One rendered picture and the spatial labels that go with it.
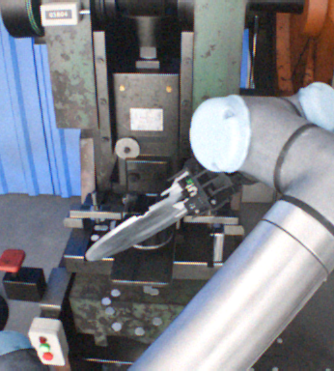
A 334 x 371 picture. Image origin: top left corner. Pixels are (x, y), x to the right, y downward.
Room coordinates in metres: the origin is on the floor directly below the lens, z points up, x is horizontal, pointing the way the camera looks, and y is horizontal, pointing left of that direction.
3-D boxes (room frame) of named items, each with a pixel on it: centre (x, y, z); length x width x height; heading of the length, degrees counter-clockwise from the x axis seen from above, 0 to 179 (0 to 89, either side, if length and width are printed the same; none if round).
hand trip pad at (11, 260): (0.75, 0.39, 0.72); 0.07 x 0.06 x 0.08; 176
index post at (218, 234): (0.82, -0.13, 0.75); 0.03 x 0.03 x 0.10; 86
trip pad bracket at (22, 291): (0.75, 0.37, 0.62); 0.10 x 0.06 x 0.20; 86
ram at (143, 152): (0.92, 0.04, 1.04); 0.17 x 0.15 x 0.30; 176
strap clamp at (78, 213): (0.97, 0.21, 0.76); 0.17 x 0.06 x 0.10; 86
